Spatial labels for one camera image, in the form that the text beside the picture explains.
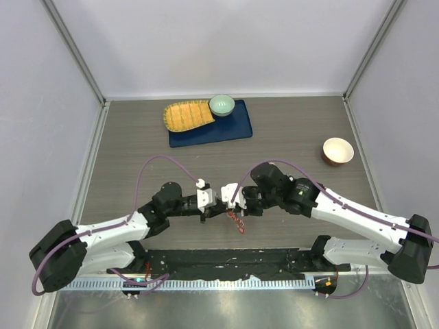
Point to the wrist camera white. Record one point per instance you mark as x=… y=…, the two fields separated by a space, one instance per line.
x=232 y=196
x=206 y=196

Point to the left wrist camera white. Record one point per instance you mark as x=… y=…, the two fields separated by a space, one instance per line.
x=206 y=196

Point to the white cable duct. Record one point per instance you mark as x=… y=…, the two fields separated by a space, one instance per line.
x=253 y=283

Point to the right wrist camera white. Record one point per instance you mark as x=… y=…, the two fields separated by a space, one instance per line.
x=232 y=196

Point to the yellow woven basket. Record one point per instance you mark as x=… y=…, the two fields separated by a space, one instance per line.
x=187 y=115

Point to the red keyring holder with rings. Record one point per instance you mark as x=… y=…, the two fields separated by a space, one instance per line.
x=238 y=221

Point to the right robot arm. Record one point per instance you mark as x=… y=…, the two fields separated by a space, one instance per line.
x=403 y=246

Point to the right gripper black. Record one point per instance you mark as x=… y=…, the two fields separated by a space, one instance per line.
x=249 y=210

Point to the cream bowl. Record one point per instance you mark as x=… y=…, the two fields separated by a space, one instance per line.
x=337 y=151

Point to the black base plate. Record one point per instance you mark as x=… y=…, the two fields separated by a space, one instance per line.
x=231 y=264

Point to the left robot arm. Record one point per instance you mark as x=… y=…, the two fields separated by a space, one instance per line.
x=67 y=251

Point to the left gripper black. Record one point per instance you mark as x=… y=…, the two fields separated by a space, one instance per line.
x=212 y=211

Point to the green bowl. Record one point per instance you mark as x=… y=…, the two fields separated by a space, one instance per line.
x=222 y=105

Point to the blue tray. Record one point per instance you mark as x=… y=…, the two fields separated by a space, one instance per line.
x=236 y=125

